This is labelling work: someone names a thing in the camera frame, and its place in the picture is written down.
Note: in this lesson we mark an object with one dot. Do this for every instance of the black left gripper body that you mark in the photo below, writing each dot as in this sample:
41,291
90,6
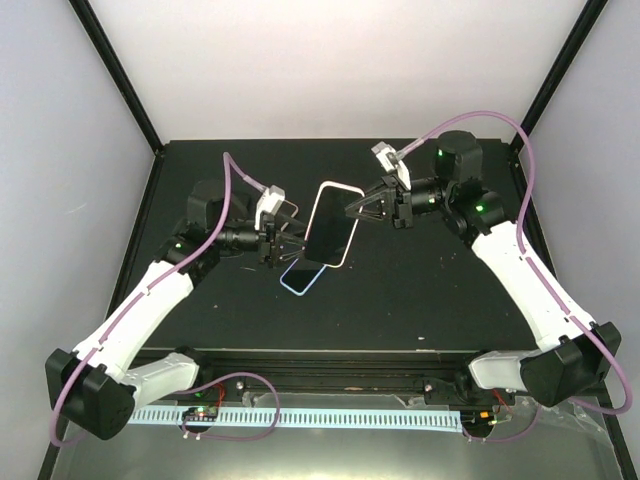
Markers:
266,245

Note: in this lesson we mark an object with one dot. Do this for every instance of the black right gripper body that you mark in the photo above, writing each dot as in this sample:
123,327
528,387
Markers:
403,209

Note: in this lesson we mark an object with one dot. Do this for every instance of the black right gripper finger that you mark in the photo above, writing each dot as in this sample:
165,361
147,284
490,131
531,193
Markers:
373,216
378,199

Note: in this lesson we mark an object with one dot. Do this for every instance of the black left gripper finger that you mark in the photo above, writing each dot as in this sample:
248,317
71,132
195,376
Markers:
285,255
285,238

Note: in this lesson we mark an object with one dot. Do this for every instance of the phone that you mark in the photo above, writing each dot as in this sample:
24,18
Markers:
287,214
330,230
301,275

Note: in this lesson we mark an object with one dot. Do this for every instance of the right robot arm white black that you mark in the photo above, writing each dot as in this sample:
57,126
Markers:
573,352

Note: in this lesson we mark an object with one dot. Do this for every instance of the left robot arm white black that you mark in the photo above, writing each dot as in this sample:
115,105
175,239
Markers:
95,385

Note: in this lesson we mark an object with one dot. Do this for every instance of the phone in blue case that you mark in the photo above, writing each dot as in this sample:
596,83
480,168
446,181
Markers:
301,275

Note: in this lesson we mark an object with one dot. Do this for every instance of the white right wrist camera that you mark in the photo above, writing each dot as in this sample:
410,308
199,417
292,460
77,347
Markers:
391,162

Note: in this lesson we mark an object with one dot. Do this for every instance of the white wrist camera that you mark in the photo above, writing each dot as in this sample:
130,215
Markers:
391,162
269,203

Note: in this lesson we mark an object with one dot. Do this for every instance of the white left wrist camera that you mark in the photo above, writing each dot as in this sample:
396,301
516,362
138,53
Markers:
269,203

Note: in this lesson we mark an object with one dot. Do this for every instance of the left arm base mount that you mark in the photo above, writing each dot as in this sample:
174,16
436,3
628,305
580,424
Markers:
210,390

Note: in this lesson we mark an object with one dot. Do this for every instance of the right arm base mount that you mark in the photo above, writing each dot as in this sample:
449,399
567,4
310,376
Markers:
461,391

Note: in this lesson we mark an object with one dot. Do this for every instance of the white slotted cable duct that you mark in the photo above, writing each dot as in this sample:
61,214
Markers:
309,418

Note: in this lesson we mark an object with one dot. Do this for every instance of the right black frame post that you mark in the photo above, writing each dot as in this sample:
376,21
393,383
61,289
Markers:
577,36

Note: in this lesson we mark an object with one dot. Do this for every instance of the black frame post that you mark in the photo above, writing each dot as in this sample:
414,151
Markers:
98,37
577,36

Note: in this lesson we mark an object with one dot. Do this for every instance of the left black frame post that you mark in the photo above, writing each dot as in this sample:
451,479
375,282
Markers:
98,37

